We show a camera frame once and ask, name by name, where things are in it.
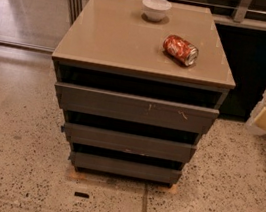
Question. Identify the grey drawer cabinet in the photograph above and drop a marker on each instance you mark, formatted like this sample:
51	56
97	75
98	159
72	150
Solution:
112	46

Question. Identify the grey bottom drawer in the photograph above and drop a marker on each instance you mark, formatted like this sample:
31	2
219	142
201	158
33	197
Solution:
126	168

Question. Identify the grey drawer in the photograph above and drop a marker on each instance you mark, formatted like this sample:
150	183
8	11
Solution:
126	168
137	109
129	143

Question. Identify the grey top drawer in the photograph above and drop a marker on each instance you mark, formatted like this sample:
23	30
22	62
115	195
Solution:
137	109

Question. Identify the red soda can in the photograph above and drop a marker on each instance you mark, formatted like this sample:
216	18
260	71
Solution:
181	49

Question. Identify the white ceramic bowl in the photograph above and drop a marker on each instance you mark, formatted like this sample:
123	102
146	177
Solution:
156	10

